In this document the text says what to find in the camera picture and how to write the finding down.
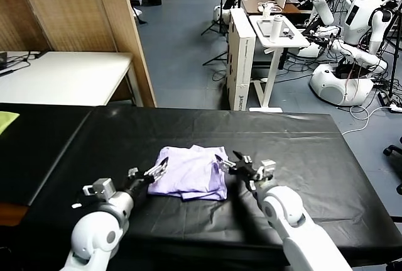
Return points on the wooden folding screen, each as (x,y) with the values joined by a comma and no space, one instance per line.
(78,10)

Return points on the brown wooden desk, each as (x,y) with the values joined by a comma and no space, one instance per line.
(251,3)

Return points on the black side table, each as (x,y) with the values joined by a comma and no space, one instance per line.
(37,145)

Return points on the black floor power strip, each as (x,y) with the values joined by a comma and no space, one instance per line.
(384,98)

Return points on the white rectangular table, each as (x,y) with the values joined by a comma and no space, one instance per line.
(69,76)

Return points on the tall white cardboard box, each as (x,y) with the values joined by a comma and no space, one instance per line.
(242,63)

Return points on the white bottle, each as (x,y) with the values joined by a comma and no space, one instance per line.
(275,29)

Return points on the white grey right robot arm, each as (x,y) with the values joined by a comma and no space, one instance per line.
(282,208)

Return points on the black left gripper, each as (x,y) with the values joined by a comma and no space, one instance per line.
(138,185)

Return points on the white humanoid robot with base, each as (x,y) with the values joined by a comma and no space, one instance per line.
(358,16)

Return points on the small black gadget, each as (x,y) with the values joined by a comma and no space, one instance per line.
(287,33)

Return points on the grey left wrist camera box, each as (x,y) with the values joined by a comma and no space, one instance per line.
(102,187)

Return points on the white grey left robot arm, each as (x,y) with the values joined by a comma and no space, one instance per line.
(97,230)

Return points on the tall black tripod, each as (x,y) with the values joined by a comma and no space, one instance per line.
(393,63)

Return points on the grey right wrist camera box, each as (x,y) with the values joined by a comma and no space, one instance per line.
(268,168)

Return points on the black office chair base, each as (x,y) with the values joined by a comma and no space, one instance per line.
(392,151)

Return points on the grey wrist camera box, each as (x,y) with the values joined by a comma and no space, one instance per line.
(102,187)
(268,168)

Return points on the lavender t-shirt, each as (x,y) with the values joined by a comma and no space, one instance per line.
(188,176)

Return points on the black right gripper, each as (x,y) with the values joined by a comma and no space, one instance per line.
(246,173)

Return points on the yellow-green cloth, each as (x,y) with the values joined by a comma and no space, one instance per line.
(6,121)

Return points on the black tripod stand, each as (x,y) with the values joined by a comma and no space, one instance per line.
(223,7)

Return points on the small black device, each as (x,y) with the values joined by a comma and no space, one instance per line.
(2,60)

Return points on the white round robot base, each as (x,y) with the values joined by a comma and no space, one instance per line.
(217,13)

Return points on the white headset on stand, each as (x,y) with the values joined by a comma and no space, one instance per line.
(267,8)

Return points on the black plastic table cover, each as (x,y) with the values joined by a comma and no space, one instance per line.
(314,126)

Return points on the white height-adjustable desk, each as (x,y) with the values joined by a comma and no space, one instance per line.
(270,73)

